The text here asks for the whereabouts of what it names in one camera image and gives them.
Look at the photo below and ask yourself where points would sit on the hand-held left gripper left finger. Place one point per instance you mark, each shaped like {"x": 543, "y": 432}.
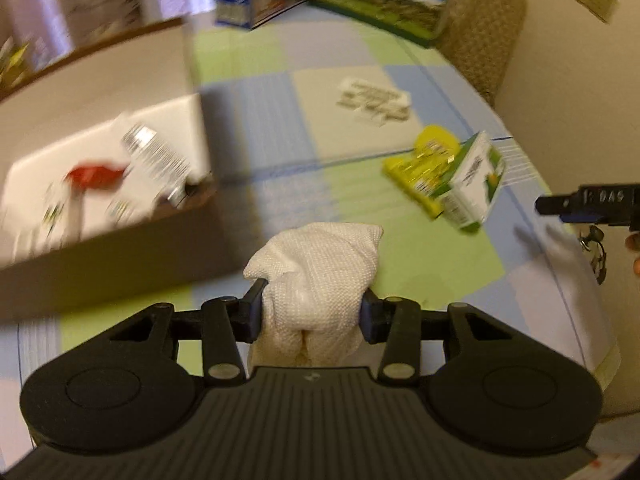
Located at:
{"x": 252, "y": 302}

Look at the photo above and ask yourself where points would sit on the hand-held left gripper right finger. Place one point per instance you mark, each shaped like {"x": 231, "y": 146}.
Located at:
{"x": 370, "y": 320}

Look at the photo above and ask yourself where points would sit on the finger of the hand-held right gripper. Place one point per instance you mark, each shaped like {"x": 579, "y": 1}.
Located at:
{"x": 590, "y": 201}
{"x": 582, "y": 218}

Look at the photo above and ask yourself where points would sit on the white cloth bundle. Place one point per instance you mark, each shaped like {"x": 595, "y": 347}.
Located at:
{"x": 320, "y": 270}

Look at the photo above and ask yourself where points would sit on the brown cardboard box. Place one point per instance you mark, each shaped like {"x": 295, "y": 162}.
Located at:
{"x": 125, "y": 260}

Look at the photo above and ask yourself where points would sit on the red packet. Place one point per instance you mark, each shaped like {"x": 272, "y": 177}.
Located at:
{"x": 95, "y": 177}

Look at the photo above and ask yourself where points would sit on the long white green packet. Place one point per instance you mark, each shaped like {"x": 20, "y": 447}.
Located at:
{"x": 60, "y": 210}

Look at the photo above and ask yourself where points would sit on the person's right hand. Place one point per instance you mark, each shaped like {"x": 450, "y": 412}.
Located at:
{"x": 634, "y": 242}

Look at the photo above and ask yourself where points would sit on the green white carton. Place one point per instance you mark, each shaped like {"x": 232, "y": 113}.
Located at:
{"x": 475, "y": 180}

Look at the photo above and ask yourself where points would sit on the yellow packet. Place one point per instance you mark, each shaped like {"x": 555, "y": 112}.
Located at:
{"x": 415, "y": 170}

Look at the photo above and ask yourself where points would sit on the checked tablecloth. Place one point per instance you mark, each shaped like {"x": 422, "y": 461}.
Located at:
{"x": 300, "y": 110}

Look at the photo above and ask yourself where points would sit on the beige padded chair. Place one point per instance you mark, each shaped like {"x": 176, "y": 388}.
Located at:
{"x": 480, "y": 25}

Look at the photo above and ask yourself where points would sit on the green landscape printed box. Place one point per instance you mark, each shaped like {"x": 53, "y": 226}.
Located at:
{"x": 380, "y": 5}

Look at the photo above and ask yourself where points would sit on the white printed box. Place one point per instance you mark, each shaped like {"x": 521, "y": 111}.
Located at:
{"x": 100, "y": 5}

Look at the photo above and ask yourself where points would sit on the small green white box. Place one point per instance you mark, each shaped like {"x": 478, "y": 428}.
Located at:
{"x": 15, "y": 65}

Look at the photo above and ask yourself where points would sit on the pale curtain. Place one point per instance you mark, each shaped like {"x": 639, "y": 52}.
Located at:
{"x": 30, "y": 0}

